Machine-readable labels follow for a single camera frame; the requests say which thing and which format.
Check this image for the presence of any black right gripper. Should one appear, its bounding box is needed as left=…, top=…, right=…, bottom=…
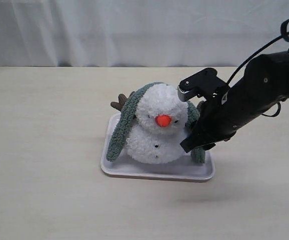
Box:
left=179, top=97, right=238, bottom=153

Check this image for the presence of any teal fuzzy scarf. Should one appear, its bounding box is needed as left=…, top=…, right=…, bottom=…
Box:
left=105, top=81, right=207, bottom=165

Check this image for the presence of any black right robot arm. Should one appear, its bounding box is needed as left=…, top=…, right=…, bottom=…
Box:
left=178, top=51, right=289, bottom=153

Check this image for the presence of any white plush snowman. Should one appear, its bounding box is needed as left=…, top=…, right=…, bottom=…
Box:
left=110, top=83, right=205, bottom=165

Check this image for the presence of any white plastic tray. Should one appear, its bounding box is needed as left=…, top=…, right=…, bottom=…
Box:
left=100, top=113, right=216, bottom=183

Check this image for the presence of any white curtain backdrop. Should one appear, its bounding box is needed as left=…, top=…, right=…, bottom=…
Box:
left=0, top=0, right=289, bottom=67

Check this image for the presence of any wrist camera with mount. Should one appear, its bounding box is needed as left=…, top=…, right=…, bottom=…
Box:
left=177, top=67, right=229, bottom=102

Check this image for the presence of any black camera cable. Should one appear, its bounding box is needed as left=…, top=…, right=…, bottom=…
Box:
left=225, top=16, right=289, bottom=118

